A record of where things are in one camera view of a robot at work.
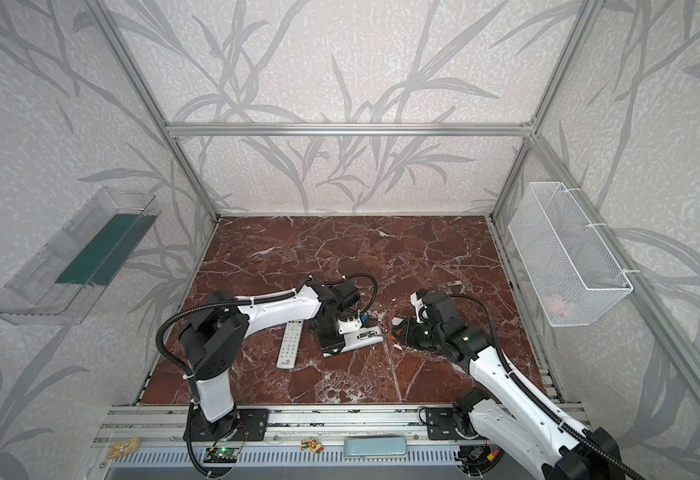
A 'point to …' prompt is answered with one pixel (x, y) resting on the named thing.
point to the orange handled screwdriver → (390, 335)
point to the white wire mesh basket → (571, 272)
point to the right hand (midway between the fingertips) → (394, 323)
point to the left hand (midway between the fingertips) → (340, 336)
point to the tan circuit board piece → (117, 449)
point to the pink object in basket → (557, 303)
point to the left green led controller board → (221, 455)
